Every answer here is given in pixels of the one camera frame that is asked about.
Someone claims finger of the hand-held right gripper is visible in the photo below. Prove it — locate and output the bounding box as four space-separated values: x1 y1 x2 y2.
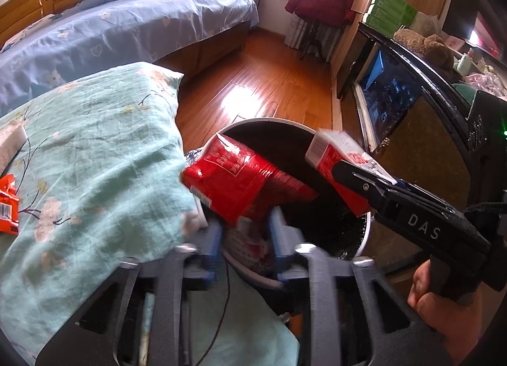
331 160 401 212

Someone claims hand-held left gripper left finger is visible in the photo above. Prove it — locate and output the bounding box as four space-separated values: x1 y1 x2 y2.
35 223 226 366

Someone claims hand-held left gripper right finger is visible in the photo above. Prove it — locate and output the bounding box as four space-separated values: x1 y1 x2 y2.
267 208 452 366

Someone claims red and white carton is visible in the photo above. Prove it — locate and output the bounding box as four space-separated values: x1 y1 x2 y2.
305 128 397 218

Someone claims round white trash bin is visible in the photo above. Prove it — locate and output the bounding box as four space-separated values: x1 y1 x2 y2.
198 116 375 291

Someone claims red snack bag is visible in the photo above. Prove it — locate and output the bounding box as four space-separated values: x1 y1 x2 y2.
181 132 319 226

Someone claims white foam block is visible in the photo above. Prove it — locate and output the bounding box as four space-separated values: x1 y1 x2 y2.
0 124 28 174

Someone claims person's right hand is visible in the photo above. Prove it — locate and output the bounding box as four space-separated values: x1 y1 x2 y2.
407 261 494 366

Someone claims black glass-front cabinet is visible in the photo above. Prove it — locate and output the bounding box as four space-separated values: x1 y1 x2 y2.
337 21 507 272

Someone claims silver foil insulation bag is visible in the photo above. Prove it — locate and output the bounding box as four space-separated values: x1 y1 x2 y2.
184 148 207 170

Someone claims brown plush toy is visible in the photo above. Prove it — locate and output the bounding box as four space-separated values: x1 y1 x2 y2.
393 27 454 69

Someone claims green floral blanket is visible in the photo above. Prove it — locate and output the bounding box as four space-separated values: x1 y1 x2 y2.
0 62 302 366

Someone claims black coat stand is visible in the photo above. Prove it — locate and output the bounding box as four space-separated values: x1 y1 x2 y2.
299 17 329 61

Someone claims pink cloth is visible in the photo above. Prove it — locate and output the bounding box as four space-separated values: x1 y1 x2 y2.
463 71 507 97

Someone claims pale green bottle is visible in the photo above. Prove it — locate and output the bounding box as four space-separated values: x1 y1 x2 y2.
455 52 474 74

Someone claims stack of green boxes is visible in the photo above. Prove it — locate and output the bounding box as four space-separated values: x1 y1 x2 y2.
364 0 418 34

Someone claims black monitor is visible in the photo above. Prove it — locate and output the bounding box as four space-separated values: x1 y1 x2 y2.
441 0 507 58

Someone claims orange red candy wrapper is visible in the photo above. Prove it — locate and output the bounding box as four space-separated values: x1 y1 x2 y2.
0 174 21 236

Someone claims bed with blue sheet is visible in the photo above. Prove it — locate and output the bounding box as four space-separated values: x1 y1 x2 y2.
0 0 260 117

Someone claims wooden headboard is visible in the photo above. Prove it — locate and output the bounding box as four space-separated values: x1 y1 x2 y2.
0 0 107 48

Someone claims thin black cable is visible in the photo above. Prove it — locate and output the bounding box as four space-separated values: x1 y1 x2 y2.
196 259 232 366

